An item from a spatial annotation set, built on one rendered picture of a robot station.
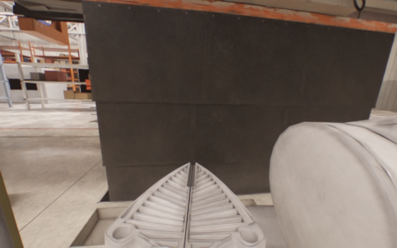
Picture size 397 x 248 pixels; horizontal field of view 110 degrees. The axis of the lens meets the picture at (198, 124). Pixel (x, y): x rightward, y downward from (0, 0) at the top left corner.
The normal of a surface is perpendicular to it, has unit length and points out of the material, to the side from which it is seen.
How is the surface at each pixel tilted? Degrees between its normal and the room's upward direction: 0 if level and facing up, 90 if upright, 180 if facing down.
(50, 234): 0
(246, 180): 90
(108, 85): 90
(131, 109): 90
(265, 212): 0
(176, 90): 90
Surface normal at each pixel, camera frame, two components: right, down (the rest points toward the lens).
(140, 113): 0.12, 0.22
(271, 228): 0.01, -0.14
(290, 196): -1.00, -0.04
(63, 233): 0.03, -0.98
